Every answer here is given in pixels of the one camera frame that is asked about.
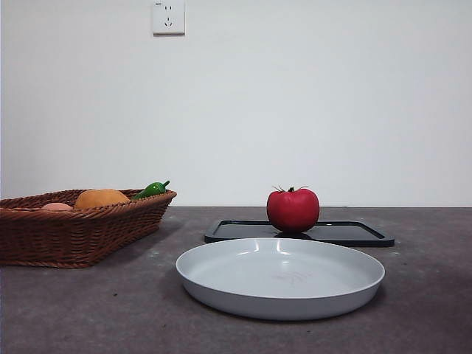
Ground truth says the round grey plate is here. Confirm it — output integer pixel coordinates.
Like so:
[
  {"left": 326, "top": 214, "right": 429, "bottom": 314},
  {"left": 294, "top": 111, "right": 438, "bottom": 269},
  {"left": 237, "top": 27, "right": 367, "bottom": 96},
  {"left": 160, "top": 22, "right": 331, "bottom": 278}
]
[{"left": 175, "top": 237, "right": 386, "bottom": 321}]

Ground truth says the white wall socket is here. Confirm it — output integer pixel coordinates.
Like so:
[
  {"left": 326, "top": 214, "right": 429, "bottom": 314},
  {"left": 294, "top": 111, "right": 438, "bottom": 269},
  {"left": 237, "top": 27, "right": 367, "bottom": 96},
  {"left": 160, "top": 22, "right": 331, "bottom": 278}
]
[{"left": 153, "top": 0, "right": 186, "bottom": 37}]

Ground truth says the yellow-orange potato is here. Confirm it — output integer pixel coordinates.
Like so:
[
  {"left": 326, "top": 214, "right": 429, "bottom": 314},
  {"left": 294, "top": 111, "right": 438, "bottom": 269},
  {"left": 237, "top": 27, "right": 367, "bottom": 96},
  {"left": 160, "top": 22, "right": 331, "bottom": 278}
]
[{"left": 74, "top": 188, "right": 131, "bottom": 210}]

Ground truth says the green pepper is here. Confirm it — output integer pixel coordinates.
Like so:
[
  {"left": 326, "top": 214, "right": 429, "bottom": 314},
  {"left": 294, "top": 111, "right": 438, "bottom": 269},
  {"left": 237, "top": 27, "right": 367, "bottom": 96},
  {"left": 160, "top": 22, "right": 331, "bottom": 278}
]
[{"left": 131, "top": 179, "right": 171, "bottom": 201}]

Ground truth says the brown wicker basket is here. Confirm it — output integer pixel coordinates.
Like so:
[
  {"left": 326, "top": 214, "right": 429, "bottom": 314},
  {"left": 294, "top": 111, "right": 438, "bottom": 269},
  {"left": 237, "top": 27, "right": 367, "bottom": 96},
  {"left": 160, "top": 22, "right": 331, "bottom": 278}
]
[{"left": 0, "top": 188, "right": 178, "bottom": 269}]

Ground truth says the dark rectangular tray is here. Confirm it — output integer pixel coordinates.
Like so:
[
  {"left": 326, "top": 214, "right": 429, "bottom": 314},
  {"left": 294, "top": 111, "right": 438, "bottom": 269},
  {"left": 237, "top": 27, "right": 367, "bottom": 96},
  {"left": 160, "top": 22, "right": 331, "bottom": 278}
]
[{"left": 204, "top": 218, "right": 395, "bottom": 248}]

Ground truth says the red tomato with green stem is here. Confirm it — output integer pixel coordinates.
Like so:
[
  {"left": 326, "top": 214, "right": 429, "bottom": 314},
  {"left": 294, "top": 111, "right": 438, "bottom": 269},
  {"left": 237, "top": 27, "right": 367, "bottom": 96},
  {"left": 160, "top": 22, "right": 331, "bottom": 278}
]
[{"left": 265, "top": 185, "right": 320, "bottom": 234}]

